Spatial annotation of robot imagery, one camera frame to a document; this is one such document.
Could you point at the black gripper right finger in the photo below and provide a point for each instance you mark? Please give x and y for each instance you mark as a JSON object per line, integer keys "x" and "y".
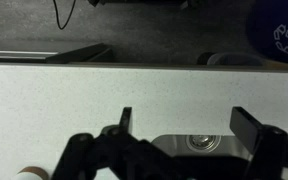
{"x": 247, "y": 128}

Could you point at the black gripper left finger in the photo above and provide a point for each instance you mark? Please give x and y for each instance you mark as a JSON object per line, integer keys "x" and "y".
{"x": 125, "y": 120}

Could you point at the round metal sink drain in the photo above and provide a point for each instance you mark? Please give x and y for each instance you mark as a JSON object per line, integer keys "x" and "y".
{"x": 202, "y": 141}

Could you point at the stainless steel sink basin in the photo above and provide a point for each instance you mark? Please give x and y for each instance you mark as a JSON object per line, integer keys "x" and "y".
{"x": 165, "y": 145}

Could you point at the flat black angled plate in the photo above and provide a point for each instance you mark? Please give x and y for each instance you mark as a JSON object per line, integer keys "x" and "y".
{"x": 80, "y": 54}

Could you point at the blue recycling bin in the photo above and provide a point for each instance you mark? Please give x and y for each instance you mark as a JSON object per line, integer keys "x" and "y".
{"x": 270, "y": 30}

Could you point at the long silver metal rail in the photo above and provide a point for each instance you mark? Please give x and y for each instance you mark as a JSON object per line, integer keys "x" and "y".
{"x": 17, "y": 55}

